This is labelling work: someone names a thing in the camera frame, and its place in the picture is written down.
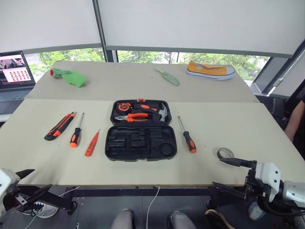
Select orange black handle screwdriver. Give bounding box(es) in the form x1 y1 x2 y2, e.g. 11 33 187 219
178 115 197 154
69 112 85 148

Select claw hammer black orange handle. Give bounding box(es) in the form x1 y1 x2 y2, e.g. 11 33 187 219
139 103 170 123

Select green plastic trowel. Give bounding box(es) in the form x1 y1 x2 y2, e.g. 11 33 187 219
154 67 180 87

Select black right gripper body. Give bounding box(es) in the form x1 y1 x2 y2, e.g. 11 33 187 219
244 160 271 204

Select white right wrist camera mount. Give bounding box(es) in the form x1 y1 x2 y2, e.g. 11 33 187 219
254 162 282 202

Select orange black tape measure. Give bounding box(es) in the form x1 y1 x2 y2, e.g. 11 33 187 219
116 102 130 112

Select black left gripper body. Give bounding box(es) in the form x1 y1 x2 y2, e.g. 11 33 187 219
6 180 30 211

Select orange voltage tester pen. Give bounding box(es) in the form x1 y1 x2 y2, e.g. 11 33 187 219
84 129 101 157

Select grey rounded shape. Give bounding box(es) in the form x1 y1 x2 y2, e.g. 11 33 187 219
111 208 134 229
167 210 196 229

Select open grey laptop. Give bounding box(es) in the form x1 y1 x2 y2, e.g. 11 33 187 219
0 50 37 115

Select grey white sneaker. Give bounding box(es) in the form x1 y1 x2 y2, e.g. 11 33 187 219
23 201 59 219

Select yellow canvas sneaker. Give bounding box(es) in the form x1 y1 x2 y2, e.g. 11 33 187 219
186 60 236 81

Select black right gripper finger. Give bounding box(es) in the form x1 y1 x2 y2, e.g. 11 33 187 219
212 181 246 200
219 157 254 168

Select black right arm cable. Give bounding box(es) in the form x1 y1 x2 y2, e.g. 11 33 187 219
256 197 305 217

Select black plastic tool case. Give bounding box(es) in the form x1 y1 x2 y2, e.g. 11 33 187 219
104 97 178 162

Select black table frame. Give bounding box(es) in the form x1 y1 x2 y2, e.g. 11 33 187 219
16 185 246 216

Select green cloth toy red tip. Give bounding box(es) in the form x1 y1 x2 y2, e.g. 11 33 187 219
49 67 88 88

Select narrow white roller blind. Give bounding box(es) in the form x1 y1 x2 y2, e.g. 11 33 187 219
0 0 102 54

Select dark window frame post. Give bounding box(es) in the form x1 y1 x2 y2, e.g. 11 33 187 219
92 0 118 63

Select black electrical tape roll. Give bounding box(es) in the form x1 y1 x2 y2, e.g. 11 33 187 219
217 147 235 160

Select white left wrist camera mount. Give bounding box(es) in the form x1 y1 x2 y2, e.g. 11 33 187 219
0 168 21 215

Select thin white cable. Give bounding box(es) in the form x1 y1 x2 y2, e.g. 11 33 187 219
146 186 161 229

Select bystander in black shirt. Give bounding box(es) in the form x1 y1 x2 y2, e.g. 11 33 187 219
284 78 305 159

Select black orange utility knife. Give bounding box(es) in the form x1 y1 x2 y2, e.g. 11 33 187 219
43 112 77 142

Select wide white roller blind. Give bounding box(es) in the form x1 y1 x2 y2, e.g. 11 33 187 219
97 0 305 59

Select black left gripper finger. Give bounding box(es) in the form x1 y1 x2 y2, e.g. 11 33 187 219
15 168 36 180
23 183 53 209

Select orange handled pliers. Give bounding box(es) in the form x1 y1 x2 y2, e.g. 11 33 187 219
114 112 149 123

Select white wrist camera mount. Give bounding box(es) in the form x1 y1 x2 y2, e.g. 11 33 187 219
0 168 21 215
254 162 282 202

